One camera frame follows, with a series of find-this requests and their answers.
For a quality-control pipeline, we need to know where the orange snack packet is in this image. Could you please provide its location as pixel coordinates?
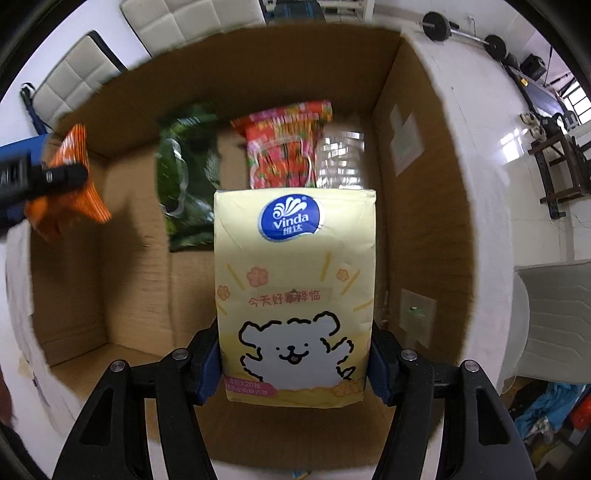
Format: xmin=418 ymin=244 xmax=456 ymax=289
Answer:
xmin=24 ymin=124 xmax=111 ymax=241

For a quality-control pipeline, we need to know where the green snack packet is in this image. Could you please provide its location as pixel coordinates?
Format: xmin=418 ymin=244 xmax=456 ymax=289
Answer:
xmin=155 ymin=103 xmax=221 ymax=252

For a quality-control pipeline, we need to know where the yellow Vinda tissue pack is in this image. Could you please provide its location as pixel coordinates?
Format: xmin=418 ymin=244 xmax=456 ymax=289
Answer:
xmin=213 ymin=188 xmax=377 ymax=409

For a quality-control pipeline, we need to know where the red instant noodle packet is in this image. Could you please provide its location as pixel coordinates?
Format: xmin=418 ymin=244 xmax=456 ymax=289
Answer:
xmin=231 ymin=100 xmax=332 ymax=189

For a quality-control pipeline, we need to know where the blue crumpled bag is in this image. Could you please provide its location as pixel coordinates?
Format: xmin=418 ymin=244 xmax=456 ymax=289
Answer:
xmin=515 ymin=383 xmax=590 ymax=440

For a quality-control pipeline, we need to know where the grey padded chair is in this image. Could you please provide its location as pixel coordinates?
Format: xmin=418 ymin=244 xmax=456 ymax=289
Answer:
xmin=516 ymin=260 xmax=590 ymax=384

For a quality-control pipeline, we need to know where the white quilted chair left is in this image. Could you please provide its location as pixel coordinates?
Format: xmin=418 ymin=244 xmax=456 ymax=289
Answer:
xmin=32 ymin=31 xmax=127 ymax=128

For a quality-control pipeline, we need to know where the white quilted chair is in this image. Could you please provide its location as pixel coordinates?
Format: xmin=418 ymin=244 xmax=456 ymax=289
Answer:
xmin=119 ymin=0 xmax=266 ymax=57
xmin=32 ymin=31 xmax=127 ymax=128

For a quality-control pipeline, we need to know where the white quilted chair right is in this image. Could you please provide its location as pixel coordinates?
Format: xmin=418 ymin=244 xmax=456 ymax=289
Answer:
xmin=119 ymin=0 xmax=266 ymax=57

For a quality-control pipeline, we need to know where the dark wooden chair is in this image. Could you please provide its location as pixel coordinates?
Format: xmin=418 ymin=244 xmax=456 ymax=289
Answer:
xmin=528 ymin=114 xmax=590 ymax=220

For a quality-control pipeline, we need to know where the floor barbell with plates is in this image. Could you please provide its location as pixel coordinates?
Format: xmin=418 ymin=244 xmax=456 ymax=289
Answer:
xmin=420 ymin=11 xmax=508 ymax=62

